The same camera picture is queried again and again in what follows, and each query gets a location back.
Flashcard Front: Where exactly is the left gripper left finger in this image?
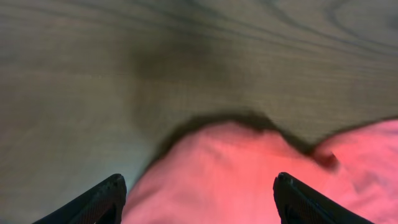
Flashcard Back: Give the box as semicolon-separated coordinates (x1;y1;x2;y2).
34;174;127;224

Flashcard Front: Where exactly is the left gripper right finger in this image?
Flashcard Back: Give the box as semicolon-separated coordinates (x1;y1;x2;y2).
273;172;372;224

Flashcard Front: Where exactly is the red printed t-shirt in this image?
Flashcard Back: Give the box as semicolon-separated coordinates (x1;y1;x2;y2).
122;120;397;223

